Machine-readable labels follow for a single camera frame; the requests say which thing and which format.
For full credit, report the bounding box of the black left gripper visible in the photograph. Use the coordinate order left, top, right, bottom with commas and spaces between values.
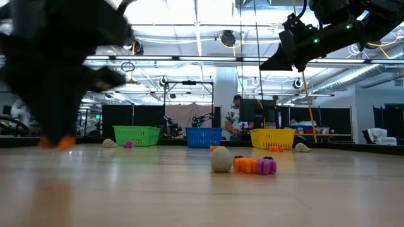
6, 47, 95, 145

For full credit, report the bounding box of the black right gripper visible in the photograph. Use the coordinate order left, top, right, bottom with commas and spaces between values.
258, 29, 336, 73

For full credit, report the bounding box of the yellow plastic basket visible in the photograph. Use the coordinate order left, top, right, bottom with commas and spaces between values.
249, 128, 297, 151

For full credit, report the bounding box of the black desk monitor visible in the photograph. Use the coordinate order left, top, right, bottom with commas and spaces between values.
239, 98, 278, 129

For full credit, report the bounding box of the long ceiling light strip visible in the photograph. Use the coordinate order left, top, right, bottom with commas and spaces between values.
84, 55, 404, 65

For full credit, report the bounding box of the green plastic basket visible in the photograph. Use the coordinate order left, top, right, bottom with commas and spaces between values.
112, 125, 162, 148

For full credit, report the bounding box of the person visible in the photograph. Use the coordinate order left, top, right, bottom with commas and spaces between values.
224, 94, 255, 141

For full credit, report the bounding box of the wooden top standing desk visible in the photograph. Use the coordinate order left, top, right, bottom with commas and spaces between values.
295, 132, 353, 143

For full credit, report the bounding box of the pink cloth backdrop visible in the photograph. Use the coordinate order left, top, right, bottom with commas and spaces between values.
164, 102, 216, 138

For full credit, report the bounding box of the blue plastic basket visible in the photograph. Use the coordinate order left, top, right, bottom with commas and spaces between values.
184, 127, 223, 149

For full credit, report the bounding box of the white cloth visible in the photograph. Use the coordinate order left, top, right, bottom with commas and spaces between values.
367, 127, 398, 146

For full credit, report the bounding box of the black framed enclosure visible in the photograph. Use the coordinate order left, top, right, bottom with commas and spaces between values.
75, 108, 102, 138

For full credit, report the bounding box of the thin black hanging cable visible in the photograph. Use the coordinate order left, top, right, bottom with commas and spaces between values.
239, 0, 246, 105

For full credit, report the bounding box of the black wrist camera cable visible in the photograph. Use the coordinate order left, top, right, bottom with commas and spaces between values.
295, 0, 309, 20

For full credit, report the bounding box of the yellow hanging power cable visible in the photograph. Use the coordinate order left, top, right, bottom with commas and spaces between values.
301, 71, 318, 144

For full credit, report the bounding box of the yellow drooping extension cable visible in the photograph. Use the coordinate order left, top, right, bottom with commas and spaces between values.
256, 98, 267, 128

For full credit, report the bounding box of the black camera rig frame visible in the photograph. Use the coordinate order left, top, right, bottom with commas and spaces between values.
162, 79, 216, 139

